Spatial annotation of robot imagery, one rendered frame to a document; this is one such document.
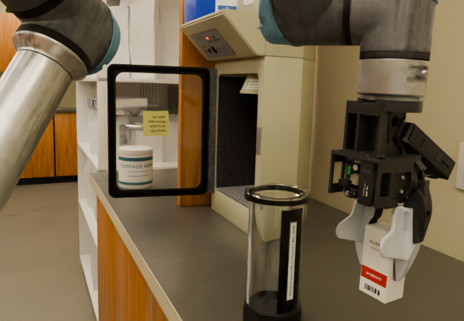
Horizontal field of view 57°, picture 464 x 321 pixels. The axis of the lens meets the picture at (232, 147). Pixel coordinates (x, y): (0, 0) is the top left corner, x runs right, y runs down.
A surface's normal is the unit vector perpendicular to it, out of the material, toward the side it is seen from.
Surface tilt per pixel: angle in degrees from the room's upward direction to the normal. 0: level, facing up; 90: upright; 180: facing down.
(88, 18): 94
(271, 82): 90
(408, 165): 91
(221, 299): 0
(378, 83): 91
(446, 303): 0
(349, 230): 99
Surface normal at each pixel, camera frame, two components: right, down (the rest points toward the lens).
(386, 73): -0.45, 0.12
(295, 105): 0.42, 0.14
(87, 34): 0.86, 0.07
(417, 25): 0.20, 0.16
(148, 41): -0.23, 0.23
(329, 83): -0.91, 0.04
